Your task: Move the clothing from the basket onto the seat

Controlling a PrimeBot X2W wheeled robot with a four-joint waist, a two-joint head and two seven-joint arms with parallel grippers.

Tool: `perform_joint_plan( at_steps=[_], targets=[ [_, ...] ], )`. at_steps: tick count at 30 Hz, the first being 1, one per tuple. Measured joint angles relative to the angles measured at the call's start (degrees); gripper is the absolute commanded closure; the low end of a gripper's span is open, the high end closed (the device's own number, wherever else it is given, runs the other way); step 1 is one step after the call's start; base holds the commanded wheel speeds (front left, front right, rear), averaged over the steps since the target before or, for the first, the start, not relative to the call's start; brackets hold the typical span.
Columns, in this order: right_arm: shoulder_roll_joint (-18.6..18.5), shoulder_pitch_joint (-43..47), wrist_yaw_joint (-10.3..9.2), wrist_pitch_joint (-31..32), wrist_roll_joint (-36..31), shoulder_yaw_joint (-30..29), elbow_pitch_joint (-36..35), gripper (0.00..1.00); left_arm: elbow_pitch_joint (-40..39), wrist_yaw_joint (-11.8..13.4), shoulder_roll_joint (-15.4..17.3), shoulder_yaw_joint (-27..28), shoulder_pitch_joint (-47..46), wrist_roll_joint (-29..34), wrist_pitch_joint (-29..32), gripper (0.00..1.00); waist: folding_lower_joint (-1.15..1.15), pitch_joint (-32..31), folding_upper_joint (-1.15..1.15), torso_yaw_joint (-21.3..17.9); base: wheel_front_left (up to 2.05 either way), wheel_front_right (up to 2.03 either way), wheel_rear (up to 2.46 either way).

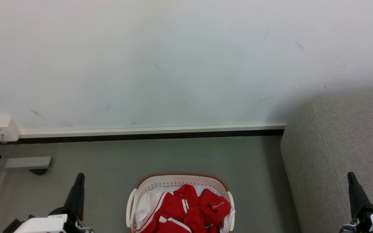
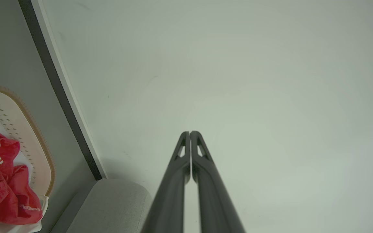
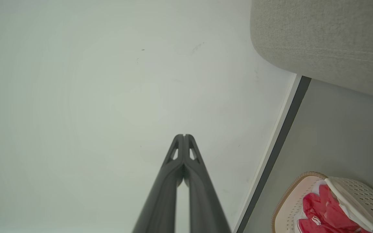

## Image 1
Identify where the white black baseboard strip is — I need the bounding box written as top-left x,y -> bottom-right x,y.
18,123 -> 287,145

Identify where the white wall socket box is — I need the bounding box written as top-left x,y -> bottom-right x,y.
0,116 -> 21,142

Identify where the red white striped jacket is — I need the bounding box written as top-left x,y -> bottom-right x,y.
136,184 -> 232,233

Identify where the cream plastic laundry basket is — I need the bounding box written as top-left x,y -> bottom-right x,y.
126,172 -> 236,233

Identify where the grey fabric sofa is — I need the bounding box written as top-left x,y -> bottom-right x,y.
280,92 -> 373,233

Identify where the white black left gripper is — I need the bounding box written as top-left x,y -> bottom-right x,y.
13,173 -> 94,233

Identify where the grey table leg foot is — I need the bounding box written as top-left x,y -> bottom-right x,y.
0,128 -> 52,170

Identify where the white cloth basket liner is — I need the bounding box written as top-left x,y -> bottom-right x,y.
136,185 -> 236,233

